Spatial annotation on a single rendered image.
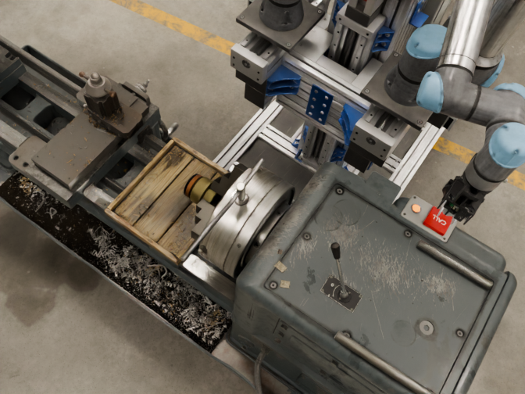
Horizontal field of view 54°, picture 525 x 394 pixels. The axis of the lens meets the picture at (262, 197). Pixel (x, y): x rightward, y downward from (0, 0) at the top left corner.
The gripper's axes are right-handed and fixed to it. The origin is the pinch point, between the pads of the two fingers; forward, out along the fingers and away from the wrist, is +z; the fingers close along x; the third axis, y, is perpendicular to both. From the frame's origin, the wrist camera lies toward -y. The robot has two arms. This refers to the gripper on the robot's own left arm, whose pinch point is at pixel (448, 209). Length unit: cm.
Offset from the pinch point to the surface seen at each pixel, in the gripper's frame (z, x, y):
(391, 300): 7.4, -0.2, 25.8
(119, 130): 31, -97, 19
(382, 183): 7.4, -17.3, -1.3
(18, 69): 43, -151, 16
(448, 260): 5.4, 6.6, 9.3
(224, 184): 18, -54, 20
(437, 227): 6.3, 0.6, 2.0
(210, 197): 22, -56, 24
